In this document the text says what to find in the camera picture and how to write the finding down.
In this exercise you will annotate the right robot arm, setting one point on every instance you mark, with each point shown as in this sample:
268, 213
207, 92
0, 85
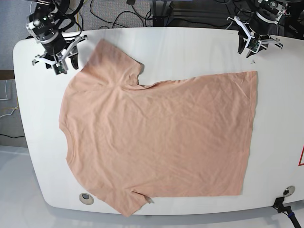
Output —
57, 32

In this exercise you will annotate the right table cable grommet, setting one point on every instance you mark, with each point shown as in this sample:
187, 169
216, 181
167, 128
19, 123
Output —
289, 191

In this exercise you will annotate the left table cable grommet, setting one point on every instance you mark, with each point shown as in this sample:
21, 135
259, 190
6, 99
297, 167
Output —
86, 199

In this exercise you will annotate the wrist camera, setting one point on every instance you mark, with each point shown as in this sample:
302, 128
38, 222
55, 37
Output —
59, 68
254, 45

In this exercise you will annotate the table cable grommet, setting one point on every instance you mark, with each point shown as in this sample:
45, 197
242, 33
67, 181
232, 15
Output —
289, 191
86, 199

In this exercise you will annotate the black clamp mount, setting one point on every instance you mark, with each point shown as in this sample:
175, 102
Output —
287, 210

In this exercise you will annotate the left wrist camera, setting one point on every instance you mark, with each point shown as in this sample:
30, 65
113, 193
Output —
254, 45

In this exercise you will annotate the peach T-shirt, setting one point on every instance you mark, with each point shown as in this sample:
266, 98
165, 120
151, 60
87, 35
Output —
128, 143

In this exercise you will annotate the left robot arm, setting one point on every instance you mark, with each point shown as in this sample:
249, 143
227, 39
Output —
265, 15

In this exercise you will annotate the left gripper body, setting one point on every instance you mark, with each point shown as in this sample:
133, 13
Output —
244, 28

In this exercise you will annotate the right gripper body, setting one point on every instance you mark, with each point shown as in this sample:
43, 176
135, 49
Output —
59, 47

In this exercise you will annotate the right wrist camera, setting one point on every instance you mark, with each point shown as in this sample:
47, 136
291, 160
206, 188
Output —
59, 68

